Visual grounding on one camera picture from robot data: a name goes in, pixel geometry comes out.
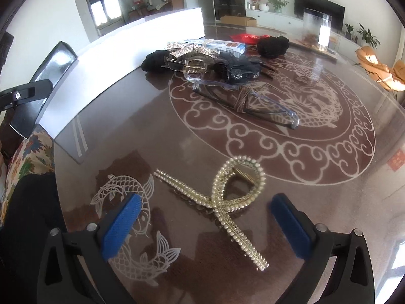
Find black flat television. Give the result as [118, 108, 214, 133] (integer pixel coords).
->
[294, 0, 345, 31]

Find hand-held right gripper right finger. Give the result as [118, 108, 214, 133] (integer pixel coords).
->
[270, 193, 376, 304]

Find pearl cross hair clip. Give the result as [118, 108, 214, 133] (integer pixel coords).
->
[154, 155, 269, 272]

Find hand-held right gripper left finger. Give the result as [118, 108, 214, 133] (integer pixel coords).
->
[37, 193, 141, 304]

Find brown cardboard box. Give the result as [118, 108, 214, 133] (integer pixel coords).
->
[220, 15, 257, 28]

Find black mesh bow hair clip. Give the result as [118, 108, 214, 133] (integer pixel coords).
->
[211, 53, 276, 85]

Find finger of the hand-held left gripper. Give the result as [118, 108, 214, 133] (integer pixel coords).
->
[0, 81, 53, 111]

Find black knit gloves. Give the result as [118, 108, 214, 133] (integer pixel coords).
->
[257, 36, 289, 59]

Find tall leafy potted plant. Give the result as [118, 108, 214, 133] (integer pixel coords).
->
[356, 23, 381, 49]

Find red square sticker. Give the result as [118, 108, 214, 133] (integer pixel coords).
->
[387, 152, 405, 173]

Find black chair back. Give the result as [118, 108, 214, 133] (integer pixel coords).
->
[9, 41, 78, 139]

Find red plastic bag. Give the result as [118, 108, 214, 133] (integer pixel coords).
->
[230, 33, 264, 47]

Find blue and white carton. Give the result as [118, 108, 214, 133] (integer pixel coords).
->
[182, 38, 247, 56]

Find black scrunchie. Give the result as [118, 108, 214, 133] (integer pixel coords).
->
[141, 50, 173, 73]

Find clear frame glasses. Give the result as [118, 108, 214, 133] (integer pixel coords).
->
[183, 66, 300, 130]

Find white television console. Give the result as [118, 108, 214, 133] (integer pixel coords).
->
[245, 8, 358, 43]

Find wooden dining table with chairs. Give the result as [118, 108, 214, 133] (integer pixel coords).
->
[128, 0, 185, 18]

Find orange lounge chair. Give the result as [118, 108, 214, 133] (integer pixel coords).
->
[355, 46, 405, 93]

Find clear acrylic stand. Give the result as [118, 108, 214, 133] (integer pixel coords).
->
[302, 7, 333, 52]

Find rhinestone bow hair clip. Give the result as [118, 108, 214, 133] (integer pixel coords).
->
[166, 40, 219, 74]

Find floral seat cushion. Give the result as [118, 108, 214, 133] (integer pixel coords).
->
[0, 126, 56, 219]

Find large white cardboard box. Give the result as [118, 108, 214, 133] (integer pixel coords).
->
[41, 6, 206, 165]

